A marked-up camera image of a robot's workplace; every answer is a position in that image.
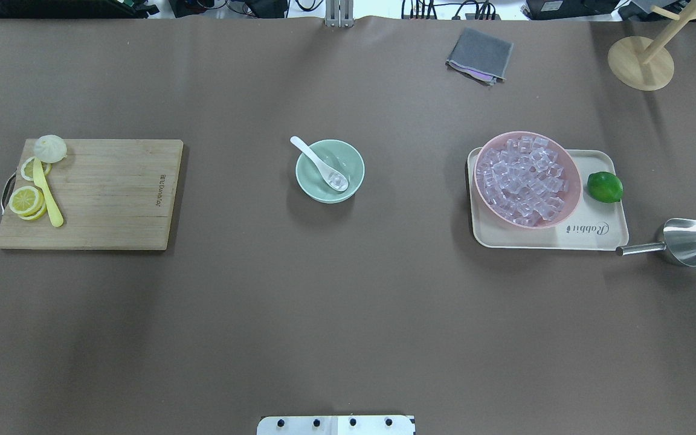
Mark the single clear ice cube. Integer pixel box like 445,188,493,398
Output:
328,173,348,191

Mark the white ceramic spoon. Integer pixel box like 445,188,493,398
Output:
289,136,349,192

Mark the green bowl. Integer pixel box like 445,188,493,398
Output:
295,140,366,204

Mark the pile of clear ice cubes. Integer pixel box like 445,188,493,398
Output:
476,137,570,227

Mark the pink bowl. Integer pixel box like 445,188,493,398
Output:
474,131,583,231

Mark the grey folded cloth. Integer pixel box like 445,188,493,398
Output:
445,28,514,86

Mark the wooden cutting board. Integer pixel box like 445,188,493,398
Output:
0,140,184,251

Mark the cream serving tray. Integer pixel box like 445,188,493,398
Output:
466,147,629,251

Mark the green lime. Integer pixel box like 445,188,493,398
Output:
587,171,624,203

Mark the yellow plastic knife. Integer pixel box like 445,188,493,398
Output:
32,157,65,228

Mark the upper lemon slice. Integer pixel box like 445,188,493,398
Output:
20,156,52,182

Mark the wooden mug tree stand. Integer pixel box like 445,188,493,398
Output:
607,1,696,91

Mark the aluminium frame post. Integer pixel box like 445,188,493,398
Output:
325,0,354,28

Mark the metal cutting board handle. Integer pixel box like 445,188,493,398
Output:
0,172,17,215

